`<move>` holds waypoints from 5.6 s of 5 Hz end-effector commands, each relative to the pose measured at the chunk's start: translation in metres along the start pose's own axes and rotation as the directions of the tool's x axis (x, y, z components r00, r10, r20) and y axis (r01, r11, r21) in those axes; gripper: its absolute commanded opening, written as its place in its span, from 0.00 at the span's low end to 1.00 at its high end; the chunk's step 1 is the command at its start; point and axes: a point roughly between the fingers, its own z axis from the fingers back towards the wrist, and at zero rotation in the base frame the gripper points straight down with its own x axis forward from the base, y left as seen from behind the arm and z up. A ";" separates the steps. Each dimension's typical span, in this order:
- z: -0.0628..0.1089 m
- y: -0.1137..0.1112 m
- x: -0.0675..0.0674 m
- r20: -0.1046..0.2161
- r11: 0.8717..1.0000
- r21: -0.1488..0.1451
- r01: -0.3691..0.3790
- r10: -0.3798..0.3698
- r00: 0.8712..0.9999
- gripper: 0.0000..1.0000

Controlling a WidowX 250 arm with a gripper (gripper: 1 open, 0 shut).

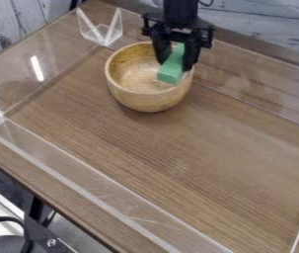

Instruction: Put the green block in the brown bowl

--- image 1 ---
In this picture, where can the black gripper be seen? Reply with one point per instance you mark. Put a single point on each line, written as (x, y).
(161, 32)

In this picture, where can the green rectangular block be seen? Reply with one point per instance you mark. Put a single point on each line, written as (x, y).
(171, 70)

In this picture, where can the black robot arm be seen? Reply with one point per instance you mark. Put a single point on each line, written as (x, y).
(179, 12)

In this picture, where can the brown wooden bowl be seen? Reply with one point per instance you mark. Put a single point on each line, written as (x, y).
(131, 70)

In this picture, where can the clear acrylic front barrier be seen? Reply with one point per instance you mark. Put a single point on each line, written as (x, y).
(128, 223)

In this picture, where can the black table leg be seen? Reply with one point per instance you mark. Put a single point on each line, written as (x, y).
(36, 209)

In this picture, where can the clear acrylic corner bracket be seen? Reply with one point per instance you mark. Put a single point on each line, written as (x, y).
(101, 34)

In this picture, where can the black metal base plate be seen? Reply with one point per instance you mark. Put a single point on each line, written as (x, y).
(22, 244)

